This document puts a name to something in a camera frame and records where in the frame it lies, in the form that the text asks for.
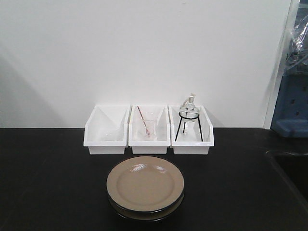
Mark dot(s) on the right white storage bin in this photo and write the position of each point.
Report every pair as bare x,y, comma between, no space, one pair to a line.
189,142

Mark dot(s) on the black wire tripod stand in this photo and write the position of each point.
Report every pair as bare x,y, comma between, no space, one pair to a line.
179,125

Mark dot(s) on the left white storage bin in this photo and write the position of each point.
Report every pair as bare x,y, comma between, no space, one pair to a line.
106,131

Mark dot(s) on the black lab sink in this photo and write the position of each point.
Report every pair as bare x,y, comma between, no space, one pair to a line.
293,169

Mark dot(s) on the plastic bag of pegs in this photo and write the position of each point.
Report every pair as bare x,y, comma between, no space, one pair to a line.
297,60

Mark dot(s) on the grey blue drying pegboard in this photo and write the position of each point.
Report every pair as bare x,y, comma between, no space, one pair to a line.
290,117

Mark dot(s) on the middle white storage bin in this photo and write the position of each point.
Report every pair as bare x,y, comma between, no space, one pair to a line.
162,138

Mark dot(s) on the clear glass beaker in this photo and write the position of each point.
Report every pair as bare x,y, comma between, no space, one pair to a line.
141,133

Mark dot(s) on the white storage bin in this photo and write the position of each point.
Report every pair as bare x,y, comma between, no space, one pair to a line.
162,138
189,142
106,131

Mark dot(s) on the glass alcohol lamp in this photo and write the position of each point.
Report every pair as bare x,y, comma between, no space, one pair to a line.
188,110

